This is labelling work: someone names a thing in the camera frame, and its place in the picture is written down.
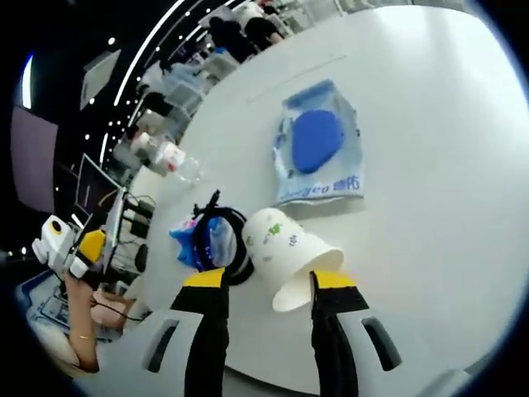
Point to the white table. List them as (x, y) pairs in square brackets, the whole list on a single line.
[(434, 186)]

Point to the open laptop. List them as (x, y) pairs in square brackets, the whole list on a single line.
[(95, 186)]

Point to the dark rounded object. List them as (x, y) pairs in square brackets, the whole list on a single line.
[(142, 258)]

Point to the black frame side desk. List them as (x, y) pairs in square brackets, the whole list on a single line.
[(136, 215)]

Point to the white mesh chair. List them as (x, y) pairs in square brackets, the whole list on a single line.
[(186, 89)]

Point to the white paper cup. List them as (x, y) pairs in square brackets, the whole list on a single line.
[(285, 248)]

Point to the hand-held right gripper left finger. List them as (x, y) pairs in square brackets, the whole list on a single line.
[(208, 314)]

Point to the clear bag with blue pad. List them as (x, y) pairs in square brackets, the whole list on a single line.
[(316, 140)]

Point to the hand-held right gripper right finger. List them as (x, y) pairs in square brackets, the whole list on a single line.
[(335, 331)]

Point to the blue wipes packet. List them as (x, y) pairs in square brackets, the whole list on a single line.
[(188, 242)]

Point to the hanging dark display screen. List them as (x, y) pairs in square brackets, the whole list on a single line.
[(35, 161)]

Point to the blue white display board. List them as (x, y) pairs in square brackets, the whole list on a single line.
[(41, 302)]

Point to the person's left hand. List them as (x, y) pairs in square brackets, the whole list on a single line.
[(80, 291)]

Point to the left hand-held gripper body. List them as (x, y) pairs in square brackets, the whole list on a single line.
[(55, 244)]

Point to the clear plastic water bottle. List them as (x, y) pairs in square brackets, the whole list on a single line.
[(171, 159)]

